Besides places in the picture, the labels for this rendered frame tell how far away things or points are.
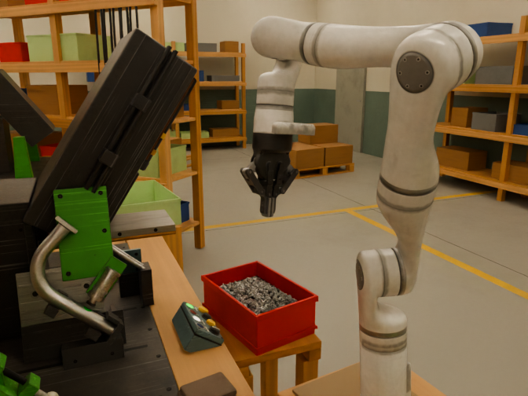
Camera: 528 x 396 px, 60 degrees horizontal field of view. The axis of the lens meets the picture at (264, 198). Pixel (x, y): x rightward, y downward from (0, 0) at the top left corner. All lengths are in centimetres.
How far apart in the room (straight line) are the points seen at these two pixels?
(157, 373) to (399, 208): 63
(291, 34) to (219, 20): 976
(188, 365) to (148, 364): 9
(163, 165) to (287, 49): 295
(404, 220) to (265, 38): 39
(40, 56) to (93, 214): 354
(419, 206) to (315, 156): 649
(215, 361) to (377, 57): 73
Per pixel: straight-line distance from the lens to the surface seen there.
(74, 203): 114
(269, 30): 84
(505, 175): 644
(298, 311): 132
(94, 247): 114
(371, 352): 95
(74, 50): 428
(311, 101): 1141
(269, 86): 84
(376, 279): 87
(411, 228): 79
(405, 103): 67
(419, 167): 71
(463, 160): 696
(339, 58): 76
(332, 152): 742
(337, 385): 110
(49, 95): 463
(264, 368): 171
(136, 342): 120
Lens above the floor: 152
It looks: 15 degrees down
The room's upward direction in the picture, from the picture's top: straight up
